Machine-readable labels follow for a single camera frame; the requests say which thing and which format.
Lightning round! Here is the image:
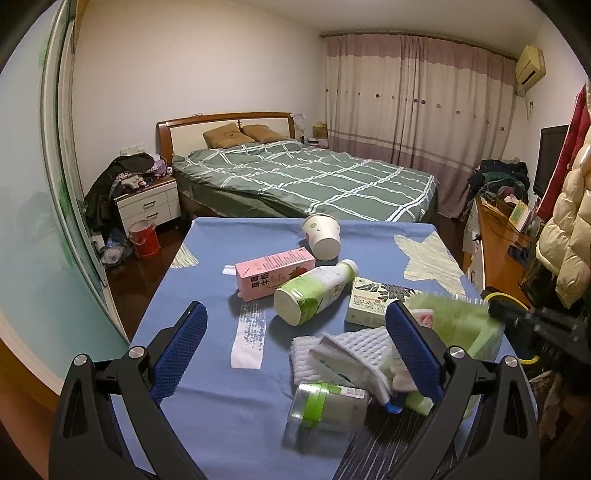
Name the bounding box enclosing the small green box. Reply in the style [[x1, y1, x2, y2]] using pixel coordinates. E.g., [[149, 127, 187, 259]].
[[508, 203, 530, 232]]

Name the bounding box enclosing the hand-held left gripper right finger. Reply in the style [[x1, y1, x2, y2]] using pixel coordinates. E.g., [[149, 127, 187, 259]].
[[385, 299, 541, 480]]

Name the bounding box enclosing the green checked duvet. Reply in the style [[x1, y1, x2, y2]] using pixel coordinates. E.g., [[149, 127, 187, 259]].
[[172, 140, 439, 223]]

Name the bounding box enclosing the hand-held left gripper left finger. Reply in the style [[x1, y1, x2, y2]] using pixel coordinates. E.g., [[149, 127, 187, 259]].
[[48, 301, 208, 480]]

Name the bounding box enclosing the wooden bed headboard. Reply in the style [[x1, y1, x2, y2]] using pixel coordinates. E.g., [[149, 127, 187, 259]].
[[156, 112, 296, 160]]

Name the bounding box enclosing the cream puffer jacket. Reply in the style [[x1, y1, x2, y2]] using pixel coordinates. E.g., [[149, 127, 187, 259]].
[[536, 142, 591, 308]]

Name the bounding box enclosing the heap of mixed clothes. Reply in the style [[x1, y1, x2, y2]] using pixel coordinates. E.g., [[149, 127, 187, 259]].
[[466, 158, 530, 208]]

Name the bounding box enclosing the clear plastic bag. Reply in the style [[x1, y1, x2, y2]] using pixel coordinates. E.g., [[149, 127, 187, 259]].
[[93, 230, 136, 269]]

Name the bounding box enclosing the white paper cup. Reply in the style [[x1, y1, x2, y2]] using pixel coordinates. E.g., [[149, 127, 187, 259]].
[[302, 213, 342, 260]]

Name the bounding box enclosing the brown pillow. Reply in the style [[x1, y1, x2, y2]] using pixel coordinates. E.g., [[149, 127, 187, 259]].
[[242, 124, 287, 144], [203, 122, 257, 149]]

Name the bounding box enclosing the wooden desk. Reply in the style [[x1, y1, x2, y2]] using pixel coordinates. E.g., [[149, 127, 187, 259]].
[[472, 196, 542, 306]]

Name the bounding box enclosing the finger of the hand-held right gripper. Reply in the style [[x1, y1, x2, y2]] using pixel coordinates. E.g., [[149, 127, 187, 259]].
[[489, 301, 539, 328]]

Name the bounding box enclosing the red hanging garment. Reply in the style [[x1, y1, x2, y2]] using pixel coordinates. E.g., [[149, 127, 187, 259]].
[[538, 84, 591, 222]]

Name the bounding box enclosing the white foam net sleeve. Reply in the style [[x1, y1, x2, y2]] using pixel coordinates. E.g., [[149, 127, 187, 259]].
[[308, 325, 419, 407], [291, 336, 333, 386]]

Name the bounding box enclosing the black television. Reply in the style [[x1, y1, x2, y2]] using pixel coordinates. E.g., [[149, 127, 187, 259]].
[[533, 124, 570, 199]]

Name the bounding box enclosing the pink and cream curtain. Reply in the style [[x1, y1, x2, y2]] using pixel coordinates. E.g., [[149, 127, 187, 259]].
[[323, 33, 518, 219]]

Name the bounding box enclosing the cream air conditioner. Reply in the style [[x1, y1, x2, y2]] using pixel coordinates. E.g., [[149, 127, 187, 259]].
[[514, 45, 546, 89]]

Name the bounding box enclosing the green and white plastic bottle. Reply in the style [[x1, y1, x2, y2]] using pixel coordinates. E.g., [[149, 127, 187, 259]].
[[273, 259, 359, 326]]

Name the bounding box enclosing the pink milk carton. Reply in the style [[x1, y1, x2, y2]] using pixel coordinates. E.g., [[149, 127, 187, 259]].
[[235, 247, 317, 302]]

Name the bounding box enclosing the dark pile of clothes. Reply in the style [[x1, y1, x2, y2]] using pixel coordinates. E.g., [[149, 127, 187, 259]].
[[84, 153, 175, 232]]

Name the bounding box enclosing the clear plastic jar green label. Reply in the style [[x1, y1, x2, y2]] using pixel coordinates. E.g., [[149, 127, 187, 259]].
[[283, 382, 370, 435]]

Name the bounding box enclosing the frosted glass wardrobe door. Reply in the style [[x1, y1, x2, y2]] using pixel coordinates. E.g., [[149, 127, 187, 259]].
[[0, 0, 136, 394]]

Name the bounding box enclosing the blue printed tablecloth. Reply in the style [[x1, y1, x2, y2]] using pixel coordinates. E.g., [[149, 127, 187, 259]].
[[111, 217, 536, 480]]

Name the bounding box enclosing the green plastic bag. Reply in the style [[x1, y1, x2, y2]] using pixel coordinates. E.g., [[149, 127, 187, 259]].
[[405, 294, 507, 416]]

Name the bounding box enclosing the white nightstand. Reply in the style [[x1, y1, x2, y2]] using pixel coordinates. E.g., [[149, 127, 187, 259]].
[[115, 178, 182, 234]]

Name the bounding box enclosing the green flower print tea carton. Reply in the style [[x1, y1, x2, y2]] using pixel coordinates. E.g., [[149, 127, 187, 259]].
[[345, 279, 423, 328]]

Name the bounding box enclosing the red bucket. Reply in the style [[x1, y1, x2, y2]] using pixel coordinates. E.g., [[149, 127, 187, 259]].
[[128, 220, 161, 259]]

